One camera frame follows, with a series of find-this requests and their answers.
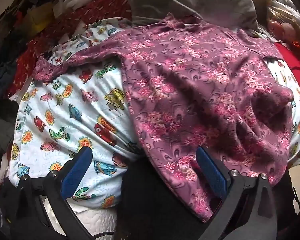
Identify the cartoon printed white blanket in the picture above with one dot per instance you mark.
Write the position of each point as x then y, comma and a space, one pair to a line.
65, 105

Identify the pile of mixed clothes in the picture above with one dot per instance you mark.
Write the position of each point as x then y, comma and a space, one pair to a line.
27, 10

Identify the purple floral shirt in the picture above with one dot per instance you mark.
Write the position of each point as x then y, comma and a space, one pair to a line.
190, 80

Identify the dark blue cloth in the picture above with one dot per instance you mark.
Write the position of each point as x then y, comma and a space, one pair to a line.
2, 77

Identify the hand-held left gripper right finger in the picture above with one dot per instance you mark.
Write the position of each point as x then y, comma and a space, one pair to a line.
212, 173

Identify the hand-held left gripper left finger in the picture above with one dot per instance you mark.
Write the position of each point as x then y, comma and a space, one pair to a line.
76, 170

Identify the white quilted mattress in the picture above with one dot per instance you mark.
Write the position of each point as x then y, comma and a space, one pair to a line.
95, 220

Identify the red cloth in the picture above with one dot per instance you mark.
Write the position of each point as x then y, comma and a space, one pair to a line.
295, 57

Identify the red patterned blanket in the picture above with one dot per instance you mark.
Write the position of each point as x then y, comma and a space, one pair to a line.
102, 7

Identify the black cloth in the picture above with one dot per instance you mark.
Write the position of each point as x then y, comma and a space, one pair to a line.
1, 130

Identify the white plastic bag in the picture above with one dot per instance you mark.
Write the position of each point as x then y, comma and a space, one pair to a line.
72, 3

